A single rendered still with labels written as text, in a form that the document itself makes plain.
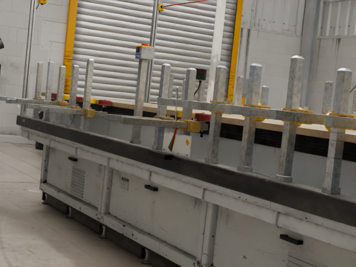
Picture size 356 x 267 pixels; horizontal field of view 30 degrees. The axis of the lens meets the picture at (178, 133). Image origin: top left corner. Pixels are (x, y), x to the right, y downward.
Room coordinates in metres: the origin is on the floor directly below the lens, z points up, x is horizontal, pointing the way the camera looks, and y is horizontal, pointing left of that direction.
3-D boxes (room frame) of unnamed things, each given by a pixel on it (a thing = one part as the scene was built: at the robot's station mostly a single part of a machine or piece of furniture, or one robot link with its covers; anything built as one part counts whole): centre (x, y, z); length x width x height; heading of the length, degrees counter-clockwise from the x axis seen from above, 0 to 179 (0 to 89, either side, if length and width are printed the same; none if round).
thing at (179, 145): (3.11, 0.00, 0.75); 0.26 x 0.01 x 0.10; 30
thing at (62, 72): (4.61, 0.84, 0.87); 0.04 x 0.04 x 0.48; 30
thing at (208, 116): (3.09, -0.11, 0.85); 0.08 x 0.08 x 0.11
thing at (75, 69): (4.39, 0.72, 0.87); 0.04 x 0.04 x 0.48; 30
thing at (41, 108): (4.09, 0.65, 0.82); 0.43 x 0.03 x 0.04; 120
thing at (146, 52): (3.53, 0.22, 1.18); 0.07 x 0.07 x 0.08; 30
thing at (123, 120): (2.99, 0.06, 0.84); 0.43 x 0.03 x 0.04; 120
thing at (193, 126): (3.07, -0.05, 0.85); 0.14 x 0.06 x 0.05; 30
